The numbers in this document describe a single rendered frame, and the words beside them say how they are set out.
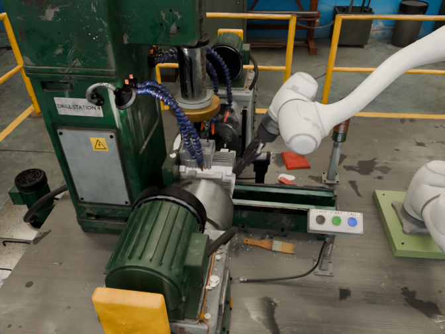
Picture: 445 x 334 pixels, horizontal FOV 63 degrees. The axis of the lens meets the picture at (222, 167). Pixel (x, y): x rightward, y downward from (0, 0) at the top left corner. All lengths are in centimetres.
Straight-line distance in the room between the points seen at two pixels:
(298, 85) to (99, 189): 80
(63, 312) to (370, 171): 148
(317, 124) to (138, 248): 57
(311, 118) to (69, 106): 74
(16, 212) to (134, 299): 185
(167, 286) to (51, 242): 96
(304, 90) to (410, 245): 76
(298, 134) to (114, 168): 66
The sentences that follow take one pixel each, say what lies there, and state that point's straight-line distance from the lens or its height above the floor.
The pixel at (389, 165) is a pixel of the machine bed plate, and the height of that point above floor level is 80.
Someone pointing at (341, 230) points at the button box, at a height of 105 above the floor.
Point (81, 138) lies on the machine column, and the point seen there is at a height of 127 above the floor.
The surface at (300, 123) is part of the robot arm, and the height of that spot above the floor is 142.
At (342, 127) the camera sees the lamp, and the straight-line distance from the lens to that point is 166.
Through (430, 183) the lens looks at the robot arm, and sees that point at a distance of 152.
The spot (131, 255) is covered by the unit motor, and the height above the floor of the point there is 135.
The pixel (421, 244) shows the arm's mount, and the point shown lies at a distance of 161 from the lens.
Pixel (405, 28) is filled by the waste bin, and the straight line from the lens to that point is 634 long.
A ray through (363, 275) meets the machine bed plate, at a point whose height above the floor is 80.
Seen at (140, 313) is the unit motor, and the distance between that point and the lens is 71.
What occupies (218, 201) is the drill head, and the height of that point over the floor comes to 113.
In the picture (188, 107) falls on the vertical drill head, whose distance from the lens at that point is 125.
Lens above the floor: 192
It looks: 37 degrees down
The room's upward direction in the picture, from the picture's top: 1 degrees counter-clockwise
